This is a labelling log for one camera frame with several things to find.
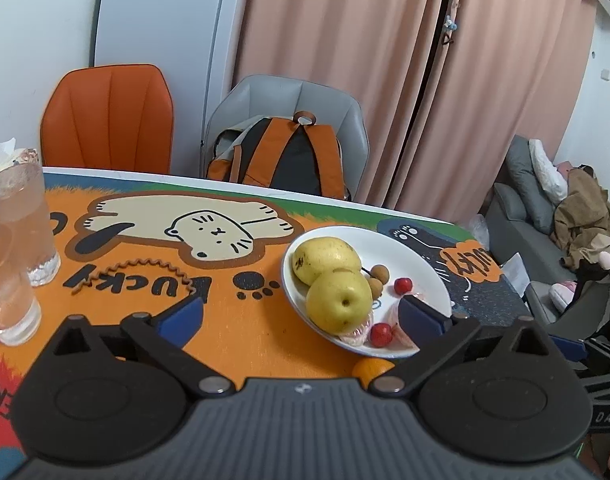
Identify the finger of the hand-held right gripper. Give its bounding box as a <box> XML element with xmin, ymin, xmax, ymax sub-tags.
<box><xmin>550</xmin><ymin>335</ymin><xmax>590</xmax><ymax>362</ymax></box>

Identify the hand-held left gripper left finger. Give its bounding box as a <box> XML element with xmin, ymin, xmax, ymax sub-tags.
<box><xmin>50</xmin><ymin>296</ymin><xmax>236</xmax><ymax>398</ymax></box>

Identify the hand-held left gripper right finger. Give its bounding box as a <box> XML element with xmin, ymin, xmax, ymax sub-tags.
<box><xmin>370</xmin><ymin>294</ymin><xmax>558</xmax><ymax>398</ymax></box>

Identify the white plate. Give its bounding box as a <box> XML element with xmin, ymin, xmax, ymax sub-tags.
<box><xmin>280</xmin><ymin>225</ymin><xmax>453</xmax><ymax>360</ymax></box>

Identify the orange tangerine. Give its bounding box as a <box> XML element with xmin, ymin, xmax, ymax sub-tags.
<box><xmin>352</xmin><ymin>358</ymin><xmax>396</xmax><ymax>388</ymax></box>

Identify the yellow pear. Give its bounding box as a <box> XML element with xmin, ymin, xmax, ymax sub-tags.
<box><xmin>291</xmin><ymin>236</ymin><xmax>363</xmax><ymax>286</ymax></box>
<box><xmin>305</xmin><ymin>268</ymin><xmax>373</xmax><ymax>335</ymax></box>

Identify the cat printed table mat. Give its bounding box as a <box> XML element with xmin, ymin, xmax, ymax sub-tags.
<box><xmin>0</xmin><ymin>167</ymin><xmax>533</xmax><ymax>466</ymax></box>

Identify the black cloth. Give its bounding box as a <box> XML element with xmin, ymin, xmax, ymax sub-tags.
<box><xmin>550</xmin><ymin>260</ymin><xmax>610</xmax><ymax>343</ymax></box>

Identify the white paper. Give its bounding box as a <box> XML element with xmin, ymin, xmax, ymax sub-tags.
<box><xmin>502</xmin><ymin>255</ymin><xmax>530</xmax><ymax>301</ymax></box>

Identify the clear plastic bag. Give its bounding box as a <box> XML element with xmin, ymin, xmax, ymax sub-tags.
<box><xmin>467</xmin><ymin>214</ymin><xmax>490</xmax><ymax>248</ymax></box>

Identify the brown jacket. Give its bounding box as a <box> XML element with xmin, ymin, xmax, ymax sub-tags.
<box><xmin>552</xmin><ymin>165</ymin><xmax>610</xmax><ymax>268</ymax></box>

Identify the grey sofa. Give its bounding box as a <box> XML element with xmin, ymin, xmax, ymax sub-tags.
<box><xmin>485</xmin><ymin>135</ymin><xmax>610</xmax><ymax>341</ymax></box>

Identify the grey cushion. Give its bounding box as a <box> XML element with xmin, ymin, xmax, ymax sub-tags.
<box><xmin>505</xmin><ymin>136</ymin><xmax>556</xmax><ymax>233</ymax></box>

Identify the clear drinking glass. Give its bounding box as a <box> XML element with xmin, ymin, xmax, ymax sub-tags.
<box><xmin>0</xmin><ymin>210</ymin><xmax>42</xmax><ymax>346</ymax></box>

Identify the white pillow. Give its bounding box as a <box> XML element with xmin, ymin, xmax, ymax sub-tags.
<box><xmin>529</xmin><ymin>139</ymin><xmax>570</xmax><ymax>206</ymax></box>

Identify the textured drinking glass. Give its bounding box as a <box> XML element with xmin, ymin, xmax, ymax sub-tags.
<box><xmin>0</xmin><ymin>149</ymin><xmax>62</xmax><ymax>287</ymax></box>

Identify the orange and black backpack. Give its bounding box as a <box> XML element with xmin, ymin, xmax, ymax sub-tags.
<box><xmin>205</xmin><ymin>111</ymin><xmax>353</xmax><ymax>201</ymax></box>

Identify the orange chair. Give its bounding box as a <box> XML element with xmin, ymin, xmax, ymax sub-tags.
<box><xmin>40</xmin><ymin>64</ymin><xmax>176</xmax><ymax>175</ymax></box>

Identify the grey chair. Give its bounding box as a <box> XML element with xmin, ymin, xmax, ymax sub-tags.
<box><xmin>201</xmin><ymin>75</ymin><xmax>371</xmax><ymax>201</ymax></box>

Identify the white tissue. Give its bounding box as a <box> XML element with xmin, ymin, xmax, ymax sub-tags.
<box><xmin>0</xmin><ymin>137</ymin><xmax>38</xmax><ymax>173</ymax></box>

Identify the pink curtain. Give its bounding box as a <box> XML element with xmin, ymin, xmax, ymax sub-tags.
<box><xmin>232</xmin><ymin>0</ymin><xmax>456</xmax><ymax>211</ymax></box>
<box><xmin>392</xmin><ymin>0</ymin><xmax>598</xmax><ymax>226</ymax></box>

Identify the hanging toy charm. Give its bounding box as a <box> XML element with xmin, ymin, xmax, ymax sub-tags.
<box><xmin>442</xmin><ymin>0</ymin><xmax>463</xmax><ymax>46</ymax></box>

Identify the white door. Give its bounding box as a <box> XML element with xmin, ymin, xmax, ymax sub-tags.
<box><xmin>92</xmin><ymin>0</ymin><xmax>258</xmax><ymax>173</ymax></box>

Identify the brown spiral hair tie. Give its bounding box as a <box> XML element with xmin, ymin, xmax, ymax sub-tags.
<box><xmin>70</xmin><ymin>256</ymin><xmax>198</xmax><ymax>303</ymax></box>

